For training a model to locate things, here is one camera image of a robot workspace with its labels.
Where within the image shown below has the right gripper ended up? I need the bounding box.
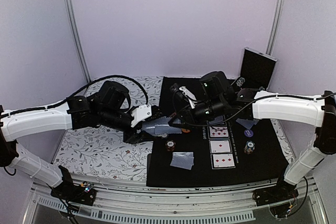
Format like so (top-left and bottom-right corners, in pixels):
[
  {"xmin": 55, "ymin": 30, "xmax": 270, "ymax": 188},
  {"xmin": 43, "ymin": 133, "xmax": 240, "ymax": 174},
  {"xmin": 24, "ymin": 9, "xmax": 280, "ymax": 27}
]
[{"xmin": 169, "ymin": 96, "xmax": 226, "ymax": 130}]

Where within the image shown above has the face down board card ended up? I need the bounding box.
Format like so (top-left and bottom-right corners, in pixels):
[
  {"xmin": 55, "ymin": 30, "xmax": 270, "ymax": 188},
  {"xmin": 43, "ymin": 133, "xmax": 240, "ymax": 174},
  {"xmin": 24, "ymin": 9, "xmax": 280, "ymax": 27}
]
[
  {"xmin": 154, "ymin": 124, "xmax": 182, "ymax": 135},
  {"xmin": 207, "ymin": 115, "xmax": 226, "ymax": 125}
]

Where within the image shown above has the blue card deck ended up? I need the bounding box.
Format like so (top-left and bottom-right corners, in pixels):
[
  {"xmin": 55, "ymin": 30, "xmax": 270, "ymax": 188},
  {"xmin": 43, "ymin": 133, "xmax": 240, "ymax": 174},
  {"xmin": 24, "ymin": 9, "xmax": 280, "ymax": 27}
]
[{"xmin": 142, "ymin": 117, "xmax": 170, "ymax": 136}]

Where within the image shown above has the red black chip stack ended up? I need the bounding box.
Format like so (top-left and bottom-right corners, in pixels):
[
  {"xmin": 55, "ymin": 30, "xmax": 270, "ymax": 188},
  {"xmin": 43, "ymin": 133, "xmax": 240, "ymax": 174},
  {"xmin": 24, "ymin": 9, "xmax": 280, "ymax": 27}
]
[{"xmin": 165, "ymin": 141, "xmax": 176, "ymax": 152}]

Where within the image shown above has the nine of diamonds card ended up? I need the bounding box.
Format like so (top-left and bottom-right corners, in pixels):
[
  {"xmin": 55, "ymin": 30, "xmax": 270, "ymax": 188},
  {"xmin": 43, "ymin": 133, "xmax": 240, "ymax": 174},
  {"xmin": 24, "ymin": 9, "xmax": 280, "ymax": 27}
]
[{"xmin": 209, "ymin": 126, "xmax": 229, "ymax": 138}]

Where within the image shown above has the three of diamonds card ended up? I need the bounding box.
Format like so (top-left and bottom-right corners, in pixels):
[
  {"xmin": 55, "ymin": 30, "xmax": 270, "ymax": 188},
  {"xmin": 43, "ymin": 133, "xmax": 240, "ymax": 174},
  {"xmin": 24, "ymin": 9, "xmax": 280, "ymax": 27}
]
[{"xmin": 212, "ymin": 154, "xmax": 235, "ymax": 168}]

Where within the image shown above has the purple small blind button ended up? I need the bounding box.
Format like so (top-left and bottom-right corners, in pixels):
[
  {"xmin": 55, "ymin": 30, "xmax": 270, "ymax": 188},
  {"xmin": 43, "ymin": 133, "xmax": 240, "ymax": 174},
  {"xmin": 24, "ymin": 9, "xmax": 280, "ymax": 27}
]
[{"xmin": 244, "ymin": 129, "xmax": 254, "ymax": 138}]

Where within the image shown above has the blue white chip stack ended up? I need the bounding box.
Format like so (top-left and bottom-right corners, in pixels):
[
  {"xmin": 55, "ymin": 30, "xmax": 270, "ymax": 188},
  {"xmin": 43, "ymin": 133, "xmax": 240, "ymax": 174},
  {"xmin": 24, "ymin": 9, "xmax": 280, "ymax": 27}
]
[{"xmin": 244, "ymin": 141, "xmax": 255, "ymax": 155}]

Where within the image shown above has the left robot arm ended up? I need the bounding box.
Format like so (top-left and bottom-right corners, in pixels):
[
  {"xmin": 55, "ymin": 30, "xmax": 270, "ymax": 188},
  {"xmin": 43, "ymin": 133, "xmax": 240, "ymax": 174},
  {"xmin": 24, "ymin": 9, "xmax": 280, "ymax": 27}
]
[{"xmin": 1, "ymin": 76, "xmax": 152, "ymax": 200}]

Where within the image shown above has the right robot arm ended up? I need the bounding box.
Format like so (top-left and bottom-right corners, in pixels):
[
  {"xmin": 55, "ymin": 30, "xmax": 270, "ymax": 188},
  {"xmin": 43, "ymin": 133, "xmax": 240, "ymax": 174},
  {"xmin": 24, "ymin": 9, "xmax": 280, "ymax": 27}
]
[{"xmin": 170, "ymin": 71, "xmax": 335, "ymax": 201}]

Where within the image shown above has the floral tablecloth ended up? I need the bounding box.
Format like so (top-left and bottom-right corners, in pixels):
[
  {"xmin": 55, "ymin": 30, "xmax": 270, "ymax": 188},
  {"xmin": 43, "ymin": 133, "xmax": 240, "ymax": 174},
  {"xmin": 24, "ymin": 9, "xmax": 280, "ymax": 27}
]
[{"xmin": 54, "ymin": 77, "xmax": 163, "ymax": 182}]

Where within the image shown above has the black poker mat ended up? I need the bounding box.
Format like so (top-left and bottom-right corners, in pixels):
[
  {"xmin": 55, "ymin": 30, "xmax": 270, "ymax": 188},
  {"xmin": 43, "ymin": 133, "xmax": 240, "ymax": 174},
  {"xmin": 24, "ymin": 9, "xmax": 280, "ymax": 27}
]
[{"xmin": 145, "ymin": 76, "xmax": 289, "ymax": 188}]

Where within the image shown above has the left chip stack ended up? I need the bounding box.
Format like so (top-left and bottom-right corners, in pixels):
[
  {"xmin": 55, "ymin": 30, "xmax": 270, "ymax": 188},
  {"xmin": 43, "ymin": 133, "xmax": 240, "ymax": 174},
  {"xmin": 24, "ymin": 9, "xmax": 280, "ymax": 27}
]
[{"xmin": 235, "ymin": 77, "xmax": 245, "ymax": 88}]

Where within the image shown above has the aluminium poker chip case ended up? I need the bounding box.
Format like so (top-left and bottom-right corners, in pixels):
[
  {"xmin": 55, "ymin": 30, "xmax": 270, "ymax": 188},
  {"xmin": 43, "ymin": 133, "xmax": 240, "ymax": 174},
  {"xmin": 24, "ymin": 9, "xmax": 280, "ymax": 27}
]
[{"xmin": 239, "ymin": 47, "xmax": 278, "ymax": 90}]

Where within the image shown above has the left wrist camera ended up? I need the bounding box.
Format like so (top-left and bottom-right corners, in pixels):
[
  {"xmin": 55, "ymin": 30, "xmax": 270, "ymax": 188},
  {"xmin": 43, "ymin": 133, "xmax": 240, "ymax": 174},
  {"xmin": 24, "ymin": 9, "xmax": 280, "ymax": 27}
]
[{"xmin": 131, "ymin": 104, "xmax": 152, "ymax": 127}]

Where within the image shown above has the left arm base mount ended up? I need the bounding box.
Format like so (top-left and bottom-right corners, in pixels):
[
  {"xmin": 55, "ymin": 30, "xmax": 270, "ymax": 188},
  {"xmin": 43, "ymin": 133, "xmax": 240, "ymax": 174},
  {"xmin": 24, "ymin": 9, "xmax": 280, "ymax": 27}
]
[{"xmin": 50, "ymin": 165, "xmax": 97, "ymax": 206}]

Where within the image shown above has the aluminium front rail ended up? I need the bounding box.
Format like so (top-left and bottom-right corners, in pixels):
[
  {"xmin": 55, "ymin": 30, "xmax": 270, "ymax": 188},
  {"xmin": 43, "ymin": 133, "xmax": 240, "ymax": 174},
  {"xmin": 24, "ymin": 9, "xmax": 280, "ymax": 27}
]
[{"xmin": 22, "ymin": 174, "xmax": 331, "ymax": 224}]

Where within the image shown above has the left aluminium post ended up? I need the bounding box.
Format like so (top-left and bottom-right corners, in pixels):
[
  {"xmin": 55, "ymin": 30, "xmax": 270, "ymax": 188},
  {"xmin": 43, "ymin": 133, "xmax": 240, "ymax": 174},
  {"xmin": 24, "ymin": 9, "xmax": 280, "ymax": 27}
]
[{"xmin": 64, "ymin": 0, "xmax": 91, "ymax": 83}]

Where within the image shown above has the aluminium post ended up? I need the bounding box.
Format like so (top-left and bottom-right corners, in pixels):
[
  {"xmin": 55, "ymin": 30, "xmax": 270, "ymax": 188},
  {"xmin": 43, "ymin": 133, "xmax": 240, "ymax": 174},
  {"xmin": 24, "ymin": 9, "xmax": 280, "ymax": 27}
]
[
  {"xmin": 64, "ymin": 0, "xmax": 91, "ymax": 83},
  {"xmin": 266, "ymin": 0, "xmax": 285, "ymax": 55}
]

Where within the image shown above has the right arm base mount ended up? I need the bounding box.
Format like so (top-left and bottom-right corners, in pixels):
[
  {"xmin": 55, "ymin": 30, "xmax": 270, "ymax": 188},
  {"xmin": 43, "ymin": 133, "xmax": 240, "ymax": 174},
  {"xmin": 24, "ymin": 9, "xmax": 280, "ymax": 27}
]
[{"xmin": 253, "ymin": 180, "xmax": 299, "ymax": 218}]

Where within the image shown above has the right aluminium post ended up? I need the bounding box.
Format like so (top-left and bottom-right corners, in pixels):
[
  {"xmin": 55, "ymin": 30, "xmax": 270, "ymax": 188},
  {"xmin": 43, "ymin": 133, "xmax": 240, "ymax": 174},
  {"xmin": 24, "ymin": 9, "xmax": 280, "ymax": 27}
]
[{"xmin": 266, "ymin": 0, "xmax": 285, "ymax": 55}]

